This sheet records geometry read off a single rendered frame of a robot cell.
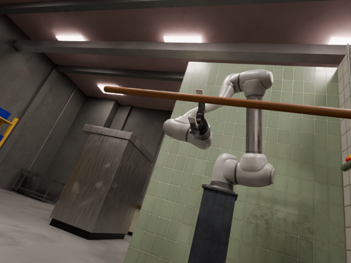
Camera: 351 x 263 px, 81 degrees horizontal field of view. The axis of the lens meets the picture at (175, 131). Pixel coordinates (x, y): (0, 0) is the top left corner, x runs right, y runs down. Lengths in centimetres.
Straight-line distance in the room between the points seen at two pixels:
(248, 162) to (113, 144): 384
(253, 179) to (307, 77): 154
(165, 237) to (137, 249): 27
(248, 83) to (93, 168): 402
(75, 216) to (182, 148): 321
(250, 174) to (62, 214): 420
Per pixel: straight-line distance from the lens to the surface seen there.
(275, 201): 196
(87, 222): 464
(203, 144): 110
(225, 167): 142
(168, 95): 81
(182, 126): 112
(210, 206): 135
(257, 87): 142
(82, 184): 489
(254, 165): 135
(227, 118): 220
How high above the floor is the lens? 75
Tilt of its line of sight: 23 degrees up
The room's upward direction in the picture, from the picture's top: 17 degrees clockwise
